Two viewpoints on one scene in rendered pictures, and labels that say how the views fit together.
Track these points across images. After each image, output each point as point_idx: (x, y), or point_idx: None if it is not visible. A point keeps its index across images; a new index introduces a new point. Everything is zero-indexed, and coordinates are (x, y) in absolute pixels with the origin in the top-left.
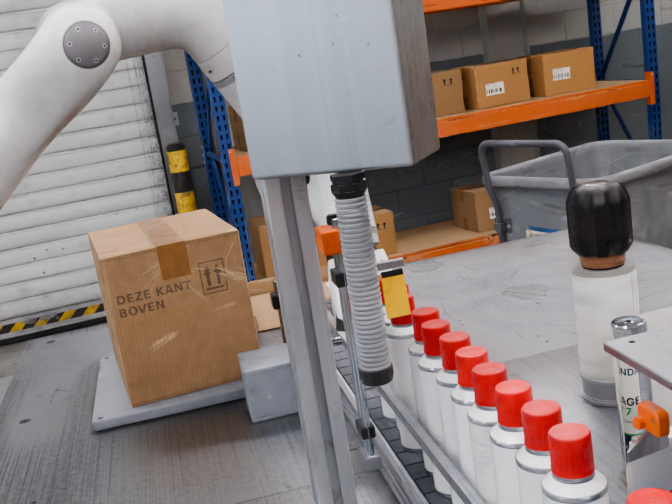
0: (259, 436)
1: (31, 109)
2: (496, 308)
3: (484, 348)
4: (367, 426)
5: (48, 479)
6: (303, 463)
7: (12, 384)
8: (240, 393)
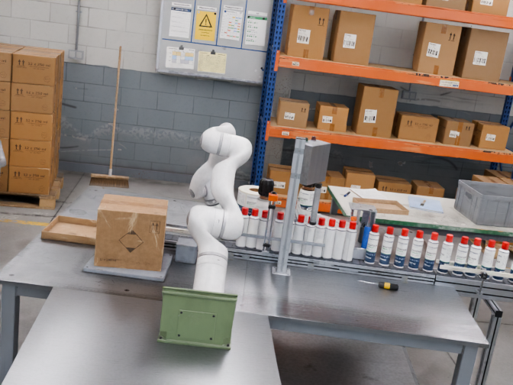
0: None
1: (237, 167)
2: None
3: None
4: (269, 244)
5: None
6: (233, 265)
7: (69, 288)
8: (172, 259)
